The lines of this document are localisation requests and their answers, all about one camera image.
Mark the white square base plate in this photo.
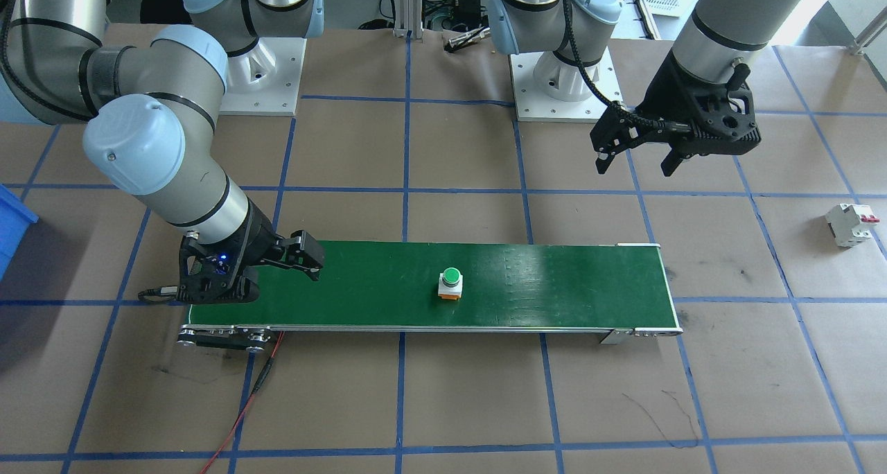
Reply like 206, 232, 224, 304
509, 48, 626, 123
220, 37, 308, 117

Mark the black power adapter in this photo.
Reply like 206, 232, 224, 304
454, 0, 487, 26

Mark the white circuit breaker red lever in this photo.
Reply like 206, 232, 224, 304
825, 203, 881, 249

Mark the green belt conveyor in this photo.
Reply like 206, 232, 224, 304
177, 236, 683, 354

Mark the red and black wire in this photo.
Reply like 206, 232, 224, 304
200, 330, 285, 474

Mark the small metallic tool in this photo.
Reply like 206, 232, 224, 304
446, 25, 494, 53

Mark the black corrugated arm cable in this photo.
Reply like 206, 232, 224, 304
563, 0, 694, 134

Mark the green push button switch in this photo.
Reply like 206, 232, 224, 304
437, 267, 464, 304

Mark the slanted metal bar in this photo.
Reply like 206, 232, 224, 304
854, 17, 887, 55

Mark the aluminium frame bar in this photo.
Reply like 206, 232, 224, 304
389, 0, 425, 40

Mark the blue plastic bin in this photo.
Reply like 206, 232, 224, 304
0, 183, 39, 282

